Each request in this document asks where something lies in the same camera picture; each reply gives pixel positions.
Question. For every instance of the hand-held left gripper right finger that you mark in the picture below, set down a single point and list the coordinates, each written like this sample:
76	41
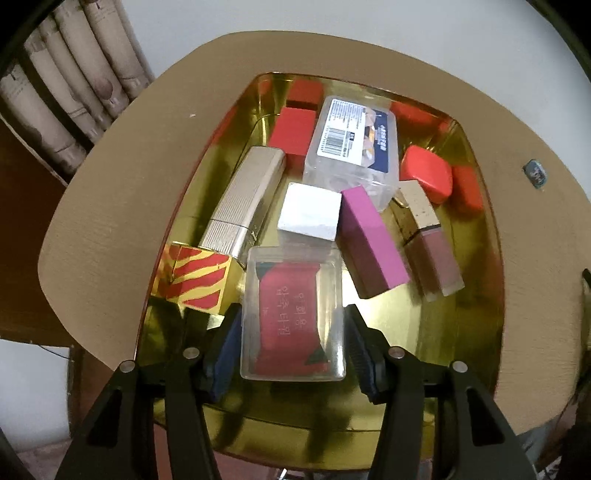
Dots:
364	364

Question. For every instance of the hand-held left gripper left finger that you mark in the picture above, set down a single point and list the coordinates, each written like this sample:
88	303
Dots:
226	353

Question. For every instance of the clear box with red packet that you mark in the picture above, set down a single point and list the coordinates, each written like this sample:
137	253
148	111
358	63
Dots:
286	314

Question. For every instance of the yellow red striped box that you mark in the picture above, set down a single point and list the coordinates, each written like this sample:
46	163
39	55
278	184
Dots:
198	277

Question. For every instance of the gold and red tin box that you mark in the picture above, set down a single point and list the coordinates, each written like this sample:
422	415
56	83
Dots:
466	286

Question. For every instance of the magenta box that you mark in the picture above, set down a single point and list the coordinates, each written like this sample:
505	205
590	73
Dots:
369	235

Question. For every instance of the pink lip gloss gold cap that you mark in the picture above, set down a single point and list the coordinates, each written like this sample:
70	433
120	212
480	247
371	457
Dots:
431	249

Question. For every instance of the silver ribbed box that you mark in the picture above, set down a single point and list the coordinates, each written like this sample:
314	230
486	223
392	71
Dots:
244	198

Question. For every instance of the white cube box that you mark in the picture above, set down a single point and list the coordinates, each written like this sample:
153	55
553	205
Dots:
309	210

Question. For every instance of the rounded red box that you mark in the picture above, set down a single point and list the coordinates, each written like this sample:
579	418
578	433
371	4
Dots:
425	170

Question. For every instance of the clear labelled plastic box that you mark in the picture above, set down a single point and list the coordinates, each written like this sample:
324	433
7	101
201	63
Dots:
351	134

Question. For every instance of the brown wooden board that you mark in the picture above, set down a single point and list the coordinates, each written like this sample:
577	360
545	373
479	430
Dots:
23	254

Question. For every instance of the small blue tin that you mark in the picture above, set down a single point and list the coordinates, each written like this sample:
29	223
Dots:
535	173

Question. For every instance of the beige patterned curtain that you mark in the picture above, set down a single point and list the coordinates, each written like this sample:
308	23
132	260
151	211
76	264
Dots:
69	69

